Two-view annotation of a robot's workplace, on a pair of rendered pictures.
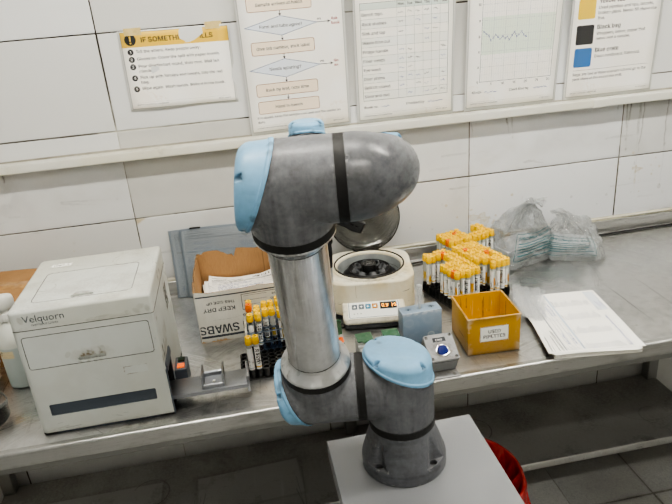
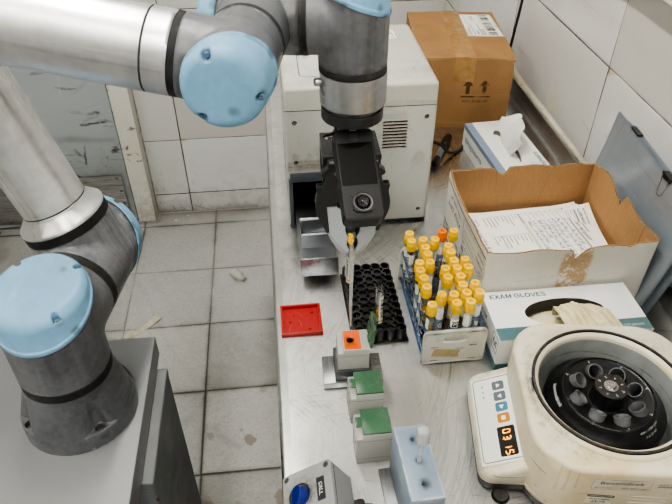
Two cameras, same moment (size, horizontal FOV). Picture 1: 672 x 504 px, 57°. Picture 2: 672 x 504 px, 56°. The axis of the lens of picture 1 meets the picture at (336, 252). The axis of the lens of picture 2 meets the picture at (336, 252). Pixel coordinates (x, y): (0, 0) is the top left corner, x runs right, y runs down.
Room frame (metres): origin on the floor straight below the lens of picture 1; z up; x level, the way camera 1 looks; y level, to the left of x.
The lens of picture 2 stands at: (1.27, -0.62, 1.65)
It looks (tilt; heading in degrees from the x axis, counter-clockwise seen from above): 40 degrees down; 92
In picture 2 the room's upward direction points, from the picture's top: straight up
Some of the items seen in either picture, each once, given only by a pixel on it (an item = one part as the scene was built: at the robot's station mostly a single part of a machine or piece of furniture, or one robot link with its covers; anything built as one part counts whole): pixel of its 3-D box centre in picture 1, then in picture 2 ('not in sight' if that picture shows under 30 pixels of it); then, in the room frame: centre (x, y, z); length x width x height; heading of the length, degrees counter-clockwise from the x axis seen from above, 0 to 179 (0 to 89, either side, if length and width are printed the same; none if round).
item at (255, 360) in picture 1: (274, 346); (373, 282); (1.30, 0.17, 0.93); 0.17 x 0.09 x 0.11; 99
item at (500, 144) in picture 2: not in sight; (507, 144); (1.60, 0.62, 0.94); 0.22 x 0.12 x 0.13; 102
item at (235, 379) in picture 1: (203, 380); (314, 229); (1.20, 0.32, 0.92); 0.21 x 0.07 x 0.05; 98
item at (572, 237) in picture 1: (572, 232); not in sight; (1.83, -0.76, 0.94); 0.20 x 0.17 x 0.14; 70
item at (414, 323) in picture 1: (420, 325); (415, 483); (1.35, -0.19, 0.92); 0.10 x 0.07 x 0.10; 100
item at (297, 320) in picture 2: not in sight; (301, 319); (1.18, 0.13, 0.88); 0.07 x 0.07 x 0.01; 8
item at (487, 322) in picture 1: (484, 322); not in sight; (1.35, -0.35, 0.93); 0.13 x 0.13 x 0.10; 5
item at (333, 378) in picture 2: not in sight; (352, 366); (1.27, 0.02, 0.89); 0.09 x 0.05 x 0.04; 7
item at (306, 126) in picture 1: (308, 147); (350, 16); (1.26, 0.04, 1.42); 0.09 x 0.08 x 0.11; 179
